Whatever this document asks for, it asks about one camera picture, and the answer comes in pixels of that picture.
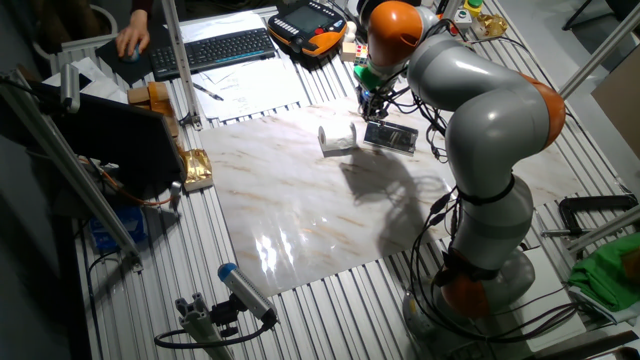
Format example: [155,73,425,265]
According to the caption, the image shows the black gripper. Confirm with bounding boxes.
[356,85,394,123]

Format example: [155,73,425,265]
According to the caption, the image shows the white toilet paper roll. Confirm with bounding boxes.
[317,122,360,158]

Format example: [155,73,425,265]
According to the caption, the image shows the person hand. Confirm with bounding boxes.
[114,8,151,59]

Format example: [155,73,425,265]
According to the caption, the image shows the green wrist flange adapter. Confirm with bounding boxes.
[353,63,391,92]

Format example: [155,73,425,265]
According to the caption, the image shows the large black filament spool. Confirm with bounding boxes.
[356,0,376,31]

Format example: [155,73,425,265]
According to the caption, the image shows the black and orange teach pendant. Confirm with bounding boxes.
[266,0,349,59]

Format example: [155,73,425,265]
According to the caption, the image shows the marble pattern board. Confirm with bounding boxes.
[198,84,587,299]

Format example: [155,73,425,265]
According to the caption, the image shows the printed paper sheet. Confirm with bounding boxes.
[191,56,310,124]

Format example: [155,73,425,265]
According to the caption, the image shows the white box green button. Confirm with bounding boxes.
[452,7,475,30]

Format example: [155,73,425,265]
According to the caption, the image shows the yellow box green button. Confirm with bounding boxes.
[461,0,485,20]

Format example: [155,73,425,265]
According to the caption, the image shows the crumpled gold foil ball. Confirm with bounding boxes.
[476,11,510,40]

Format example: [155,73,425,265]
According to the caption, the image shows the dark pen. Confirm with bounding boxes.
[191,81,226,103]

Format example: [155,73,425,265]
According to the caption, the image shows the black computer keyboard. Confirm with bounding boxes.
[148,26,278,82]

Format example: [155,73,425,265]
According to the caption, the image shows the white paper sheet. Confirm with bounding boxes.
[178,9,271,46]

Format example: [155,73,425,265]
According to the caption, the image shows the gold foil packet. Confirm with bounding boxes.
[178,147,215,194]

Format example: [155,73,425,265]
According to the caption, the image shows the black mouse pad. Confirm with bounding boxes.
[94,19,175,87]

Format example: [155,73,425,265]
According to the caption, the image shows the black metal clamp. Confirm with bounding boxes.
[539,193,640,239]

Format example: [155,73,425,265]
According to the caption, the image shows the brown cardboard sheet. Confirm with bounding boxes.
[590,43,640,162]

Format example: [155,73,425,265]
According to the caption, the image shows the black chair legs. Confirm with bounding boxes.
[561,0,640,32]

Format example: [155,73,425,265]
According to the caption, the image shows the dark computer mouse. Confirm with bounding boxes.
[121,44,143,65]

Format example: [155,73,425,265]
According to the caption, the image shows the black monitor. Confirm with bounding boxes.
[27,79,189,202]

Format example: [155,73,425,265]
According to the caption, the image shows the short aluminium stand profile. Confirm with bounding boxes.
[174,291,236,360]

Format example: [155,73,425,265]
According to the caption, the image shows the white paper stack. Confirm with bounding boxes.
[42,56,129,105]

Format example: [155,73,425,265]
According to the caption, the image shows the green cloth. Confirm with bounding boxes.
[567,231,640,314]

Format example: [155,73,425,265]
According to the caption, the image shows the blue box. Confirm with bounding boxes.
[88,203,148,255]

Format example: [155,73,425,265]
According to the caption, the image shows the black cable with plug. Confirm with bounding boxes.
[407,182,581,346]
[407,184,581,346]

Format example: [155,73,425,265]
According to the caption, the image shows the aluminium frame post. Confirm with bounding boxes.
[557,2,640,100]
[565,203,640,255]
[440,0,462,21]
[159,0,204,132]
[0,67,145,274]

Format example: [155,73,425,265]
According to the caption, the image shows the silver camera blue cap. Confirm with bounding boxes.
[216,261,280,326]

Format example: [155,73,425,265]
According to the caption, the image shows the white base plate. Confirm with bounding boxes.
[492,246,587,354]

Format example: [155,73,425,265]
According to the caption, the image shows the orange cable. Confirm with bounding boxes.
[79,155,175,209]

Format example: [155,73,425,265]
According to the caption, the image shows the white round chair frame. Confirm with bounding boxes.
[31,3,120,62]

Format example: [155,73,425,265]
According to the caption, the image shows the black camera cable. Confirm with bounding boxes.
[152,314,277,350]

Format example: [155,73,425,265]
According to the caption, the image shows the silver camera on frame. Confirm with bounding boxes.
[58,61,82,115]

